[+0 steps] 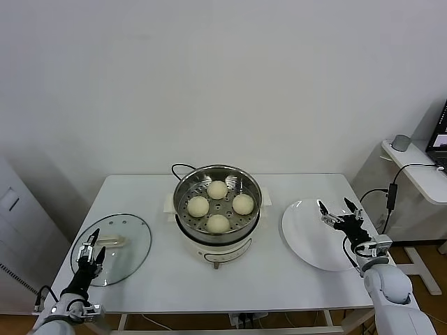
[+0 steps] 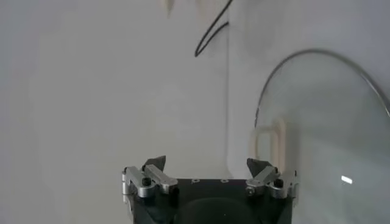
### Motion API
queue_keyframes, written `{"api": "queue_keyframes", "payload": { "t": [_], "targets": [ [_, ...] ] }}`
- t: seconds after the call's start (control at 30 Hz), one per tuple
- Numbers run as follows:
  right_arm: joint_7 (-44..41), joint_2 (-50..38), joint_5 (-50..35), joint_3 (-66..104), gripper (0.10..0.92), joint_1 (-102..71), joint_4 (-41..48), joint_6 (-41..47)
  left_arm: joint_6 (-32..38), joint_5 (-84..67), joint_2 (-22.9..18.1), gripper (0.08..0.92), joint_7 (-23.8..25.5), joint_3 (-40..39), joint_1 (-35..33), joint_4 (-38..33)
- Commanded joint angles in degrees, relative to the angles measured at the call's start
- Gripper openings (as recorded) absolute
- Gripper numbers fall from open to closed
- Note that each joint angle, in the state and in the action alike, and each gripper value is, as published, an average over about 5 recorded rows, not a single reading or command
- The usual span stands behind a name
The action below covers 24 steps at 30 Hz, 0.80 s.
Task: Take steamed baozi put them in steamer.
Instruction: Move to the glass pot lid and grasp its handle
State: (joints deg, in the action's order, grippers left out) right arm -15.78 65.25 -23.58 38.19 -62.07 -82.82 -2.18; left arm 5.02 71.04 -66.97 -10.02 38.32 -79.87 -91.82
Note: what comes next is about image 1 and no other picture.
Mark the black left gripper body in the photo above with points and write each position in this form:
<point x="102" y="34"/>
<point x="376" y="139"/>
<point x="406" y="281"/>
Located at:
<point x="86" y="270"/>

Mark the white power strip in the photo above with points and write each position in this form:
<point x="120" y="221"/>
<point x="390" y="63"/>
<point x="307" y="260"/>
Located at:
<point x="244" y="319"/>

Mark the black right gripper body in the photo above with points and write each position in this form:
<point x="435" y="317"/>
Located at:
<point x="351" y="227"/>

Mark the stainless steel steamer basket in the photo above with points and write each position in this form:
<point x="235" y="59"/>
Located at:
<point x="241" y="223"/>

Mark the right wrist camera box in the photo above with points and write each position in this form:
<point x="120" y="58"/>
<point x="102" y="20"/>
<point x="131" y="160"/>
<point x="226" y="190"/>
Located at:
<point x="382" y="244"/>

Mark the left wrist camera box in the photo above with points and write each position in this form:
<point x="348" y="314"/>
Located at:
<point x="92" y="310"/>

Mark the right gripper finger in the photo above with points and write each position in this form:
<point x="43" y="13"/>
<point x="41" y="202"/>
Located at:
<point x="355" y="212"/>
<point x="330" y="218"/>

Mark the grey cylindrical speaker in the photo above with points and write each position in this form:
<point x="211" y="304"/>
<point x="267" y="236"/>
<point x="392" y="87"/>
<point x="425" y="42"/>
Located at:
<point x="399" y="143"/>

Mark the white table frame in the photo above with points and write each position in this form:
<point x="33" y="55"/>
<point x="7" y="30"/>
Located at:
<point x="122" y="321"/>

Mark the cream electric cooker pot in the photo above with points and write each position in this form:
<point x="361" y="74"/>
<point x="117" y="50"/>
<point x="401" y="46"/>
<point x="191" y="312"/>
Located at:
<point x="223" y="249"/>

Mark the black laptop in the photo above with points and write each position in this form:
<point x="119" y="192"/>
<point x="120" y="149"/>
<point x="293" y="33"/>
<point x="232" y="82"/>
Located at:
<point x="438" y="139"/>

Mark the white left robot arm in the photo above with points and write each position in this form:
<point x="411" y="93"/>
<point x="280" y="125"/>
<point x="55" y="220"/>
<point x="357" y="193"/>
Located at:
<point x="59" y="314"/>

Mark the white round plate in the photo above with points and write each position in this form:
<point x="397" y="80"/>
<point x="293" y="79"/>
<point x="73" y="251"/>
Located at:
<point x="304" y="234"/>

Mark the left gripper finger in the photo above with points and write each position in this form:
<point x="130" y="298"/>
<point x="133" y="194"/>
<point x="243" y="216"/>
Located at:
<point x="101" y="257"/>
<point x="88" y="249"/>

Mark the white steamed baozi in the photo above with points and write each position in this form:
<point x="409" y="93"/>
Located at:
<point x="198" y="206"/>
<point x="242" y="204"/>
<point x="217" y="190"/>
<point x="218" y="223"/>

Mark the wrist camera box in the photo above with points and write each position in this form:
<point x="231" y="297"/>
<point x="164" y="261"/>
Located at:
<point x="92" y="310"/>
<point x="382" y="244"/>

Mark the white grey cabinet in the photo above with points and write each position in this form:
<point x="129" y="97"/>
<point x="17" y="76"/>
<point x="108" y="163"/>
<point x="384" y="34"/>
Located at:
<point x="21" y="223"/>

